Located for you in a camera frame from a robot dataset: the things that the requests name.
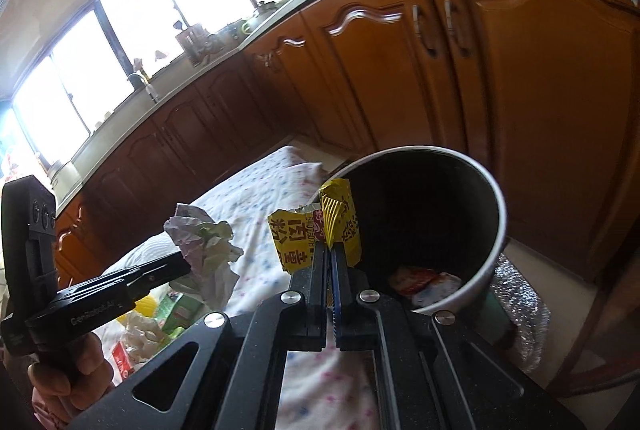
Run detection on green carton box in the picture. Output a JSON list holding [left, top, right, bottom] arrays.
[[154, 290, 203, 335]]

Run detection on red white milk carton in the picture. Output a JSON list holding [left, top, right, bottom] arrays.
[[111, 341, 136, 381]]

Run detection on red snack bag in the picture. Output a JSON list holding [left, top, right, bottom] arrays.
[[388, 267, 462, 309]]

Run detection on greenish paper ball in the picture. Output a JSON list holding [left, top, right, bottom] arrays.
[[164, 203, 244, 311]]

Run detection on yellow seasoning packet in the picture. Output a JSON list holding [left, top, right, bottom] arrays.
[[268, 179, 362, 275]]

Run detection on yellow foam fruit net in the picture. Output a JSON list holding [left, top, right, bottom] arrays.
[[117, 295, 157, 326]]

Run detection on white rimmed trash bin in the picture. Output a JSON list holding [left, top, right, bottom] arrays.
[[336, 145, 508, 315]]

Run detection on kitchen faucet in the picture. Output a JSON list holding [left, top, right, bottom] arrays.
[[127, 72, 160, 104]]

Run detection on kitchen window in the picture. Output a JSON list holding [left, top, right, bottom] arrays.
[[12, 0, 253, 168]]

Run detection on brown lower kitchen cabinets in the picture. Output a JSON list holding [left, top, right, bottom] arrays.
[[54, 0, 639, 283]]

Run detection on person's left hand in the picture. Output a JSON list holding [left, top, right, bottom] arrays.
[[27, 332, 114, 429]]

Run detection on silver bubble wrap mat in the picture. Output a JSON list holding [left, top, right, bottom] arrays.
[[490, 253, 551, 372]]

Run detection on utensil holder on counter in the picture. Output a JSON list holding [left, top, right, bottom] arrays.
[[176, 23, 208, 67]]

